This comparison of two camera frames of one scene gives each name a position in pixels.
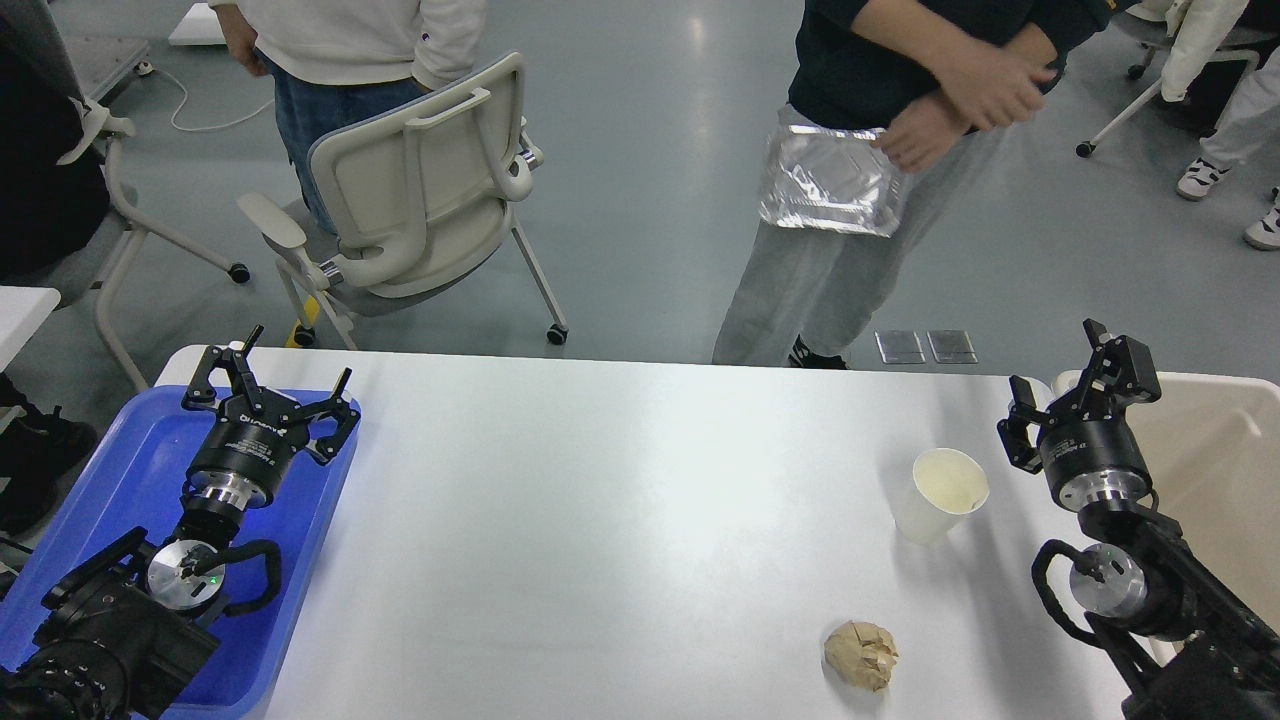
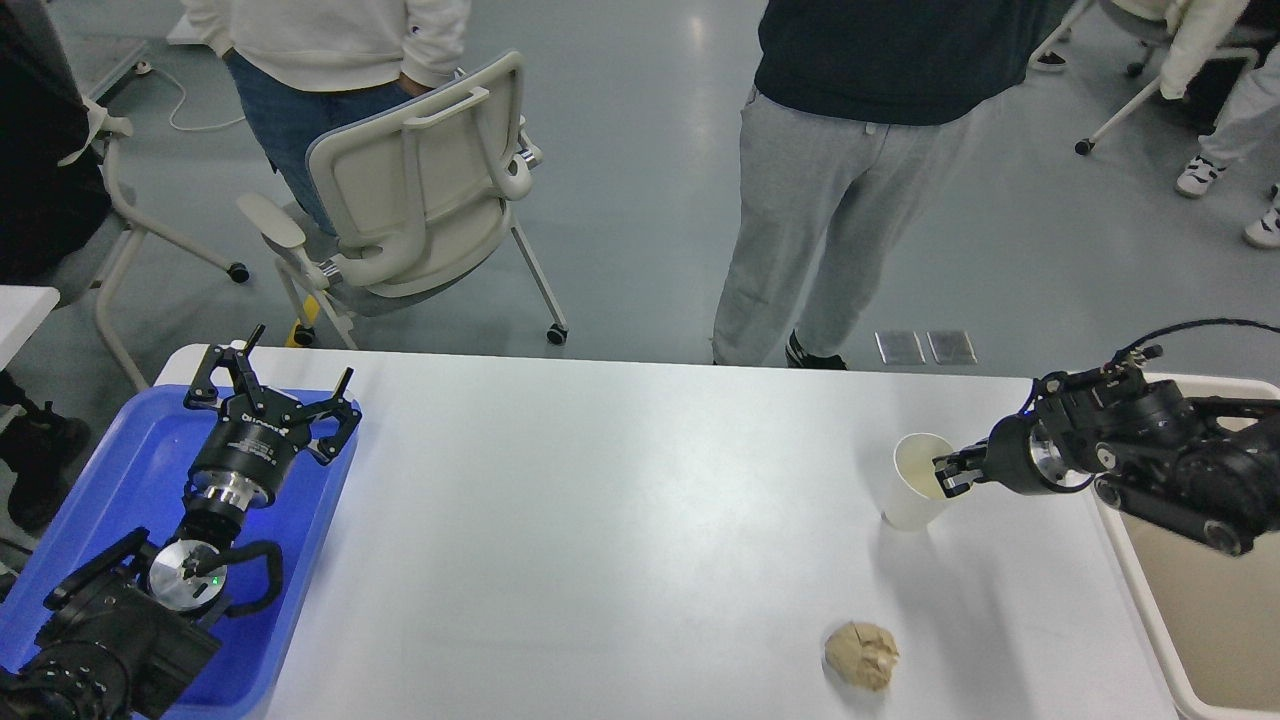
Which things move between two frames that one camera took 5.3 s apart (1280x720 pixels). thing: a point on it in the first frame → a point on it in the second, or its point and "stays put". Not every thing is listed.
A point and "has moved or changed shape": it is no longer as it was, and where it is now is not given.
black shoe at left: [36, 453] stays put
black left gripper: [245, 455] stays put
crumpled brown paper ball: [861, 653] stays put
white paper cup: [945, 485] has moved or changed shape
